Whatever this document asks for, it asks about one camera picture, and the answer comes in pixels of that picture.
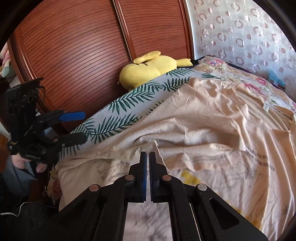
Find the beige printed t-shirt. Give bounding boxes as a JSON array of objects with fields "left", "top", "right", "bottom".
[{"left": 54, "top": 78, "right": 295, "bottom": 240}]

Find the person's left hand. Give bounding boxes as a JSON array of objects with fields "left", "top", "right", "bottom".
[{"left": 11, "top": 153, "right": 47, "bottom": 173}]

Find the palm leaf print sheet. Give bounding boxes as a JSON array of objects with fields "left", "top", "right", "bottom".
[{"left": 59, "top": 68, "right": 221, "bottom": 161}]

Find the wooden slatted wardrobe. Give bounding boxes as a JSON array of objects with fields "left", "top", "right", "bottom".
[{"left": 8, "top": 0, "right": 193, "bottom": 117}]

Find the yellow Pikachu plush toy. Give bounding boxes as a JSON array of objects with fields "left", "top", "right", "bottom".
[{"left": 118, "top": 51, "right": 193, "bottom": 91}]

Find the floral bed blanket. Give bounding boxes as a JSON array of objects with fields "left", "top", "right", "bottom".
[{"left": 194, "top": 56, "right": 295, "bottom": 117}]

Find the blue tissue box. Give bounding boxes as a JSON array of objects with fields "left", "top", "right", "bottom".
[{"left": 268, "top": 70, "right": 285, "bottom": 91}]

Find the circle pattern sheer curtain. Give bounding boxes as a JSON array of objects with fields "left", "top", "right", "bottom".
[{"left": 186, "top": 0, "right": 295, "bottom": 98}]

